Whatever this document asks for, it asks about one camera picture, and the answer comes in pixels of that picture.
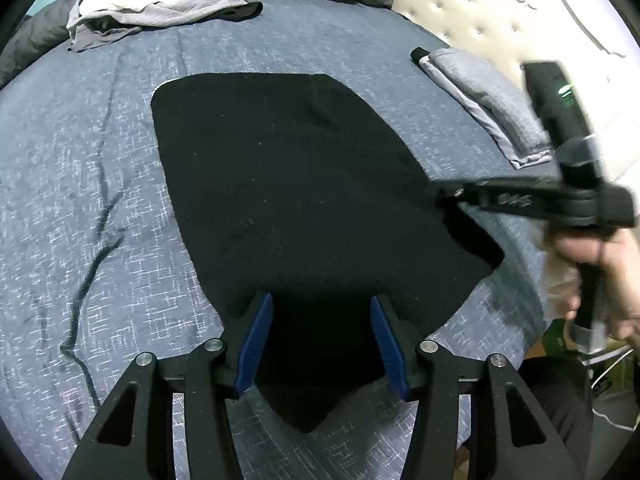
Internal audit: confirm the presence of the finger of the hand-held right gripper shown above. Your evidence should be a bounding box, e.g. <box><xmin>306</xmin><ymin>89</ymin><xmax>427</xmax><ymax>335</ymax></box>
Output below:
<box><xmin>425</xmin><ymin>175</ymin><xmax>564</xmax><ymax>221</ymax></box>

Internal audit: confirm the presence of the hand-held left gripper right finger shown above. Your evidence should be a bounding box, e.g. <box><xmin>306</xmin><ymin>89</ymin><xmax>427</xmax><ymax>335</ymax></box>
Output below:
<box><xmin>370</xmin><ymin>294</ymin><xmax>583</xmax><ymax>480</ymax></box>

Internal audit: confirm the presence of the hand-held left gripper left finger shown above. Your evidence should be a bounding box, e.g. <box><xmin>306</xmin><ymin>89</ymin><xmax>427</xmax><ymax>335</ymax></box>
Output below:
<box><xmin>60</xmin><ymin>291</ymin><xmax>274</xmax><ymax>480</ymax></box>

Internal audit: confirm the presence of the black sweater with white trim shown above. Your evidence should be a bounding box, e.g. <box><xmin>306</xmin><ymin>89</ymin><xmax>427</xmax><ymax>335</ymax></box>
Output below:
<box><xmin>151</xmin><ymin>72</ymin><xmax>506</xmax><ymax>433</ymax></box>

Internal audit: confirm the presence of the person's right hand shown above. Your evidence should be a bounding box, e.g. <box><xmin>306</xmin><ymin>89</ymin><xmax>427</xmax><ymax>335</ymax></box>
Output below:
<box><xmin>552</xmin><ymin>230</ymin><xmax>640</xmax><ymax>344</ymax></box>

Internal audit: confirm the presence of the folded grey sweater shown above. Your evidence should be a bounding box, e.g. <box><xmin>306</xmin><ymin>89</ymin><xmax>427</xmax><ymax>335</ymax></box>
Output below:
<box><xmin>419</xmin><ymin>47</ymin><xmax>562</xmax><ymax>170</ymax></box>

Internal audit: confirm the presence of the blue patterned bed cover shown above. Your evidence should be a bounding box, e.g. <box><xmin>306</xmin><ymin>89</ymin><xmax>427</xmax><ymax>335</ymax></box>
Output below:
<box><xmin>0</xmin><ymin>0</ymin><xmax>556</xmax><ymax>480</ymax></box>

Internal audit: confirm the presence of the crumpled black garment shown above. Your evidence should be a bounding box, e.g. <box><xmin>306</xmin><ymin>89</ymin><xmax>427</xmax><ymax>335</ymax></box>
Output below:
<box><xmin>220</xmin><ymin>0</ymin><xmax>264</xmax><ymax>24</ymax></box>

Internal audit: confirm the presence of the light grey garment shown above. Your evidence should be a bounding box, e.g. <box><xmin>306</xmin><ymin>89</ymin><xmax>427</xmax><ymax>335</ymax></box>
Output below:
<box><xmin>66</xmin><ymin>0</ymin><xmax>261</xmax><ymax>54</ymax></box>

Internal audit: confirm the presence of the white cable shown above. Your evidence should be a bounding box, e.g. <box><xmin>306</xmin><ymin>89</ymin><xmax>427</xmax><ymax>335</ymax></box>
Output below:
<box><xmin>589</xmin><ymin>345</ymin><xmax>640</xmax><ymax>432</ymax></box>

